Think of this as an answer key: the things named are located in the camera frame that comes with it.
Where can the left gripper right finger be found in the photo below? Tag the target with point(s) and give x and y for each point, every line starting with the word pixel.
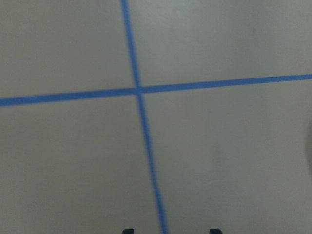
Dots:
pixel 215 231

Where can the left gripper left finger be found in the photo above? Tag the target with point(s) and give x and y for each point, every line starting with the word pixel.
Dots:
pixel 128 231

